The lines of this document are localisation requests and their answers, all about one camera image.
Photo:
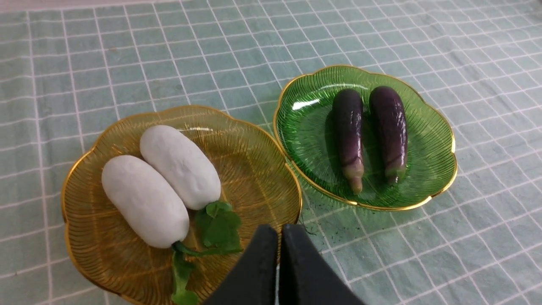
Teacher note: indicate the amber glass plate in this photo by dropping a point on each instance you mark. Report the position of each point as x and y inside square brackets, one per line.
[256, 181]

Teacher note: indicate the green glass plate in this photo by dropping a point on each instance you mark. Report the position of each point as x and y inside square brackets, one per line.
[303, 127]

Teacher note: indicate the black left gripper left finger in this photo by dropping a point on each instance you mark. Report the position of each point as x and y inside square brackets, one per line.
[252, 281]

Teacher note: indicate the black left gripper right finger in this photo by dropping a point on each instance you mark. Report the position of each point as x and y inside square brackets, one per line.
[305, 278]

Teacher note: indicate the purple eggplant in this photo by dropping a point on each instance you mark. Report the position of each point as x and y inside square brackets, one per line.
[346, 114]
[387, 110]

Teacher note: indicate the white radish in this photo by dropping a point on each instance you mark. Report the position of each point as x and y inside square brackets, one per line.
[154, 211]
[196, 181]

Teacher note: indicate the green checkered tablecloth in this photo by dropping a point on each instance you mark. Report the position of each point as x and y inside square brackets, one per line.
[66, 75]

